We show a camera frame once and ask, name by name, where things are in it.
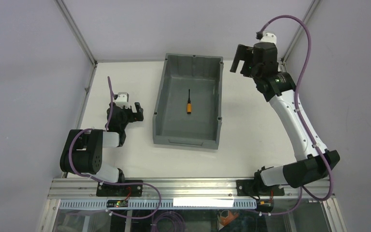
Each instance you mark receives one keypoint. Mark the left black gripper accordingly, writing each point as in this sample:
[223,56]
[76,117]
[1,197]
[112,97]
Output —
[133,113]

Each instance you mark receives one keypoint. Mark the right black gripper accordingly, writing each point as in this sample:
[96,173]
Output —
[247,60]

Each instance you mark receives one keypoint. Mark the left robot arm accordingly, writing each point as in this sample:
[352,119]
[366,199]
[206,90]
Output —
[83,149]

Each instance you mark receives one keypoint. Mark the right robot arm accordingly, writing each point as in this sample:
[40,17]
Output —
[314,160]

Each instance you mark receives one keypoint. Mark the grey plastic bin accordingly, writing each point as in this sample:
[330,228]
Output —
[171,124]

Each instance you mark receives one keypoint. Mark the orange object under table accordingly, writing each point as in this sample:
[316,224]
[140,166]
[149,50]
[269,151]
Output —
[225,217]

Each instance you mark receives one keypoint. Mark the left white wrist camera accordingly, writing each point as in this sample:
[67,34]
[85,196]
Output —
[121,100]

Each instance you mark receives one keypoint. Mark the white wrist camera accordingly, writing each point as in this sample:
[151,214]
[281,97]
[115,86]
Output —
[266,37]
[121,100]

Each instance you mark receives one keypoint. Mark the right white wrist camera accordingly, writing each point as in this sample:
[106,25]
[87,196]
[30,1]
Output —
[266,37]

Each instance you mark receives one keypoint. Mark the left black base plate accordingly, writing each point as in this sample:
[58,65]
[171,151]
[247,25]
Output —
[133,189]

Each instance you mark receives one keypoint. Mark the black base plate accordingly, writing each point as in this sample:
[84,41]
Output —
[252,187]
[133,189]

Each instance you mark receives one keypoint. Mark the white slotted cable duct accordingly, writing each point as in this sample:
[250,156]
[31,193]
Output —
[152,204]

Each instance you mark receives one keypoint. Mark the aluminium rail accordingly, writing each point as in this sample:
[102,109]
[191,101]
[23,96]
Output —
[83,188]

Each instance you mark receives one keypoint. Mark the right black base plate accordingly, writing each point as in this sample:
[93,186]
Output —
[252,187]

